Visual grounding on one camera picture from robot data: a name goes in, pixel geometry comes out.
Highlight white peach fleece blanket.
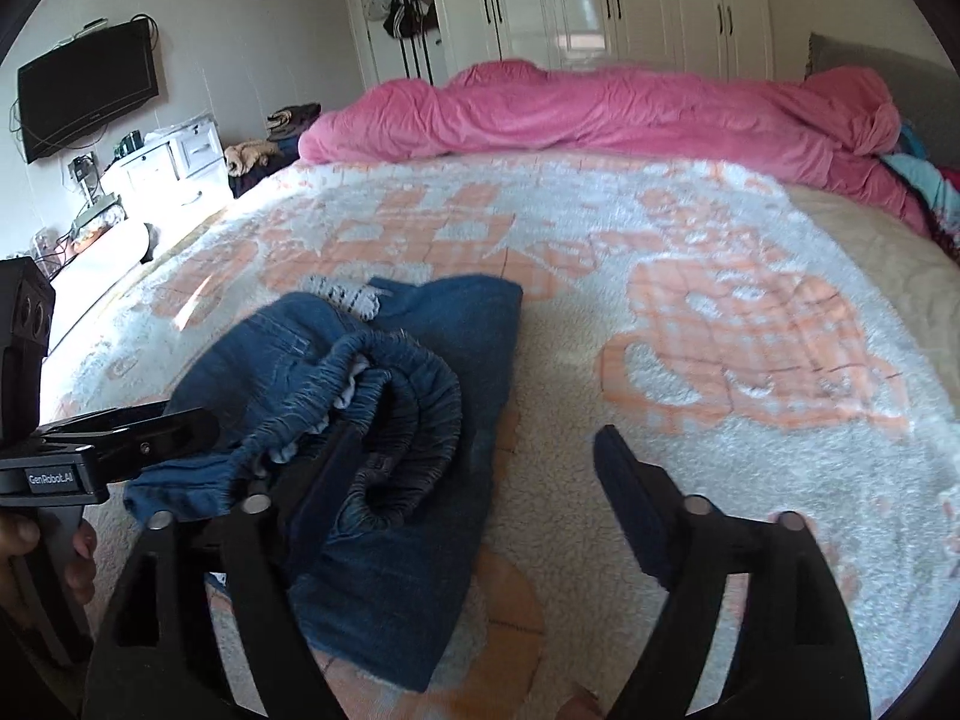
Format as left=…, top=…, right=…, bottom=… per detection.
left=37, top=148, right=960, bottom=720

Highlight white door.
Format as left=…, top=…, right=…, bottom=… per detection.
left=341, top=0, right=452, bottom=92

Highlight white drawer cabinet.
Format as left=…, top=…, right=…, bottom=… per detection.
left=101, top=120, right=230, bottom=220

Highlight clear plastic container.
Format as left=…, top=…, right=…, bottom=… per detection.
left=71, top=195, right=125, bottom=242

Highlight blue denim pants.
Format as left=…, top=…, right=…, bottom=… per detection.
left=122, top=274, right=526, bottom=692

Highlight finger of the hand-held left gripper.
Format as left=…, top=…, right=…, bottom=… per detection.
left=34, top=401, right=173, bottom=445
left=94, top=407, right=222, bottom=486

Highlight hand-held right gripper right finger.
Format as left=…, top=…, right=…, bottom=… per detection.
left=591, top=424, right=872, bottom=720

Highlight person's left hand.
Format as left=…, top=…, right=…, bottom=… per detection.
left=0, top=516, right=100, bottom=608

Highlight pink duvet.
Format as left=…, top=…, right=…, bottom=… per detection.
left=298, top=58, right=940, bottom=235

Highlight magenta pillow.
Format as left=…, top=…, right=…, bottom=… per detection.
left=928, top=163, right=960, bottom=260

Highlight beige quilted bed cover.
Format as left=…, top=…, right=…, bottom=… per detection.
left=784, top=184, right=960, bottom=361

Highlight white wardrobe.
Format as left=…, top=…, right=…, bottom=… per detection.
left=424, top=0, right=775, bottom=80

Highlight grey headboard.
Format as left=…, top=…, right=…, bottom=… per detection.
left=805, top=31, right=960, bottom=166

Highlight white desk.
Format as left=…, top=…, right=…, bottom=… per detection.
left=43, top=219, right=156, bottom=350

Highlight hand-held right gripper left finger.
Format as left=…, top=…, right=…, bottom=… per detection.
left=81, top=418, right=372, bottom=720

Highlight dark folded clothes pile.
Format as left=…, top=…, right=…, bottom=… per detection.
left=265, top=103, right=323, bottom=140

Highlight tan cloth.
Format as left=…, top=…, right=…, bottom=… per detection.
left=223, top=138, right=283, bottom=178

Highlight teal patterned pillow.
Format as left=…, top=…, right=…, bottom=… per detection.
left=881, top=120, right=960, bottom=226

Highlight wall socket with cables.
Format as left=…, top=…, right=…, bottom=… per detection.
left=67, top=151, right=103, bottom=205

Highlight black wall television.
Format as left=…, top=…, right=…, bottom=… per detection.
left=16, top=19, right=161, bottom=164

